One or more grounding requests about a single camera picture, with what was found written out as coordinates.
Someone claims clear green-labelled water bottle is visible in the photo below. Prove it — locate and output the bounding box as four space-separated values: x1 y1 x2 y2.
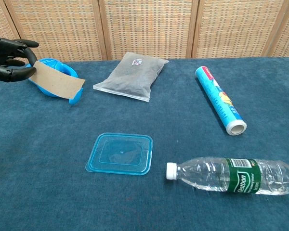
166 156 289 196

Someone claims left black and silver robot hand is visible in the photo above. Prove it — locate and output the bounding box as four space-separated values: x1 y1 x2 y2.
0 31 40 83

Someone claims teal tablecloth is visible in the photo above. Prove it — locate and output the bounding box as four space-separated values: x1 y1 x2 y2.
0 56 289 231

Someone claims cling film roll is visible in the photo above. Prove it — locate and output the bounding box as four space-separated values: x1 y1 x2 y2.
195 66 248 136

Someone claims blue transparent plastic lid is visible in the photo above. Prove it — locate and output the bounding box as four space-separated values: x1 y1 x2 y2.
85 132 154 176

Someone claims grey filled plastic bag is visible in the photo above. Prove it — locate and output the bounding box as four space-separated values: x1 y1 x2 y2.
92 51 170 103

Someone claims yellow card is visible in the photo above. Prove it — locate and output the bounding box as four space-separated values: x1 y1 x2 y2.
28 60 86 100

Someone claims blue pump dispenser bottle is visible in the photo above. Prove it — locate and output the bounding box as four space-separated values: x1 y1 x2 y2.
25 57 84 106

